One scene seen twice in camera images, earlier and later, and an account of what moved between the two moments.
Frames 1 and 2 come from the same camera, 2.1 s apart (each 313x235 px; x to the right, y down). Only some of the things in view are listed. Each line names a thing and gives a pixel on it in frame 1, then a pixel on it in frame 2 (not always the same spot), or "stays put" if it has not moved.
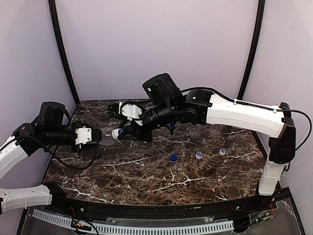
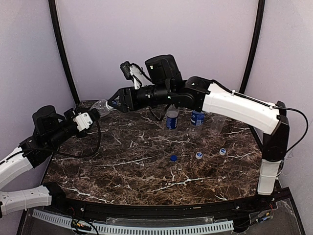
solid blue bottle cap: (173, 157) stays put
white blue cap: (199, 155) stays put
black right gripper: (136, 128) to (124, 99)
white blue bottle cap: (222, 151) stays put
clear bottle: (107, 137) to (102, 106)
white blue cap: (116, 132) to (114, 103)
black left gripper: (96, 134) to (72, 115)
